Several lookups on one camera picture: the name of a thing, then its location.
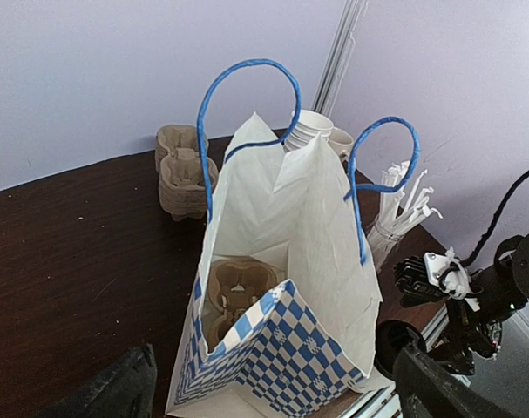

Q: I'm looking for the glass of wrapped straws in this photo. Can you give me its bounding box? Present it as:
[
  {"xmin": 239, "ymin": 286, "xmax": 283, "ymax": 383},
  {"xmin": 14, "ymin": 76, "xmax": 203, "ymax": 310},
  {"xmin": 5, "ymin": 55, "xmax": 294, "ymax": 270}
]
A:
[{"xmin": 365, "ymin": 169, "xmax": 444, "ymax": 274}]

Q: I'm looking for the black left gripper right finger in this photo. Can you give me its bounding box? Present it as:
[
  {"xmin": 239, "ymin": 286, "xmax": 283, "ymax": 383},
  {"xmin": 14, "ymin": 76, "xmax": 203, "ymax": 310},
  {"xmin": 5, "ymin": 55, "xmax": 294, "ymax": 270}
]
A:
[{"xmin": 393, "ymin": 344, "xmax": 513, "ymax": 418}]

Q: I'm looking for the right aluminium frame post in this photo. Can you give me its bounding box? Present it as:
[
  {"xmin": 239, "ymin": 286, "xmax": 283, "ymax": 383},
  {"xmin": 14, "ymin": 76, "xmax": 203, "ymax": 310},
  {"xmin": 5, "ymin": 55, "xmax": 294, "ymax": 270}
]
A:
[{"xmin": 312, "ymin": 0, "xmax": 370, "ymax": 117}]

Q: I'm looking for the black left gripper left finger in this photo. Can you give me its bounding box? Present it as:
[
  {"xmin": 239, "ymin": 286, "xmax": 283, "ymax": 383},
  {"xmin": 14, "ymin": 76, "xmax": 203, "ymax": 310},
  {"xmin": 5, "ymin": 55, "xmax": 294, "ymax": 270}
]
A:
[{"xmin": 37, "ymin": 344, "xmax": 158, "ymax": 417}]

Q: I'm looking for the single brown pulp cup carrier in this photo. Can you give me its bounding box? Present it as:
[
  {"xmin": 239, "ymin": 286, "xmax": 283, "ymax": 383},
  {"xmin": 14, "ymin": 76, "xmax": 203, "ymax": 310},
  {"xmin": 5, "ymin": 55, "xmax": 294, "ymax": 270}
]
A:
[{"xmin": 205, "ymin": 258, "xmax": 285, "ymax": 352}]

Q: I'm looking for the brown pulp cup carrier stack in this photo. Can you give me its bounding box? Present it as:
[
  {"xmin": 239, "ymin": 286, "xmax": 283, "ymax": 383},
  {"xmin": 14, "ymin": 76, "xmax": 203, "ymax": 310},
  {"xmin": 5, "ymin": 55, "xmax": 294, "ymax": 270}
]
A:
[{"xmin": 155, "ymin": 125, "xmax": 207, "ymax": 221}]

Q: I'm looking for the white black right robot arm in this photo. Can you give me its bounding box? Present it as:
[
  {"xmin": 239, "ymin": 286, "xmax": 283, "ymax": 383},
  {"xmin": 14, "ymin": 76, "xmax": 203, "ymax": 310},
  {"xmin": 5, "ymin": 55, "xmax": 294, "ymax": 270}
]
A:
[{"xmin": 430, "ymin": 234, "xmax": 529, "ymax": 375}]

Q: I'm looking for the stack of paper cups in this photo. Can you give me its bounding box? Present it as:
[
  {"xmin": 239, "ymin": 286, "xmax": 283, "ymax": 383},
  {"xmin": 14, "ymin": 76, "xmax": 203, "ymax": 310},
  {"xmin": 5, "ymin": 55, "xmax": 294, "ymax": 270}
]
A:
[{"xmin": 283, "ymin": 110, "xmax": 334, "ymax": 152}]

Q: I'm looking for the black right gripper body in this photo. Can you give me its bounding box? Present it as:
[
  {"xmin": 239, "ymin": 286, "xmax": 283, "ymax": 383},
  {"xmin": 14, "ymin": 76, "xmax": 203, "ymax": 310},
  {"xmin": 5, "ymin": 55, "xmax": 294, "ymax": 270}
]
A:
[{"xmin": 437, "ymin": 260, "xmax": 527, "ymax": 374}]

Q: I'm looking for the black plastic cup lid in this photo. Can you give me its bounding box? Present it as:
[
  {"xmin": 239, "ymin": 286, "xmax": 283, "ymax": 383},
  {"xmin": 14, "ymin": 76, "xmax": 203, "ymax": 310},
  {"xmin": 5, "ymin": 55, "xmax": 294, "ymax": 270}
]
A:
[{"xmin": 374, "ymin": 320, "xmax": 427, "ymax": 381}]

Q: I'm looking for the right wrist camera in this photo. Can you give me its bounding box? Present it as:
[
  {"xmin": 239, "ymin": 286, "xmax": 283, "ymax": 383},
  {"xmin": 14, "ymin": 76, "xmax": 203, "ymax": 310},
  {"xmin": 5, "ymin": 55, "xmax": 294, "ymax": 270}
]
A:
[{"xmin": 393, "ymin": 248, "xmax": 483, "ymax": 312}]

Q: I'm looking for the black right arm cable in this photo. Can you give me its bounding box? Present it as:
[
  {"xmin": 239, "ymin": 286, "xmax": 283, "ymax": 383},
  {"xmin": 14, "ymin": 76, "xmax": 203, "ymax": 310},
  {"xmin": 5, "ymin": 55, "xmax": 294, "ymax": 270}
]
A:
[{"xmin": 459, "ymin": 163, "xmax": 529, "ymax": 266}]

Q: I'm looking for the beige ceramic mug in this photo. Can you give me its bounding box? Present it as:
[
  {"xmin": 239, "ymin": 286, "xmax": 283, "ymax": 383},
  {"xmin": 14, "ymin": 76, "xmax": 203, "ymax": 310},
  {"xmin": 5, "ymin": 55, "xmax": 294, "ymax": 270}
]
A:
[{"xmin": 328, "ymin": 127, "xmax": 355, "ymax": 162}]

